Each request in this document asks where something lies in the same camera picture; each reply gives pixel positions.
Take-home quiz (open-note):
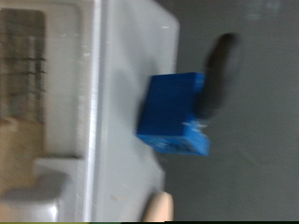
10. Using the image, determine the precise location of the spatula with blue grip block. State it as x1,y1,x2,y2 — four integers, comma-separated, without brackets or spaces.
135,32,239,157

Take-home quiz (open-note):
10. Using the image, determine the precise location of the round wooden plate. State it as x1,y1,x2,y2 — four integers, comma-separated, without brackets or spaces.
143,190,175,222

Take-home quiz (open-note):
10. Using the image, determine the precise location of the wire oven rack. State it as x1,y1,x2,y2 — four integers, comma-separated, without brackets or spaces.
0,8,47,124

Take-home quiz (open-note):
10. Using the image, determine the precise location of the glass oven door with handle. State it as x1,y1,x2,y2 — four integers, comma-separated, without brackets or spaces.
0,3,94,222

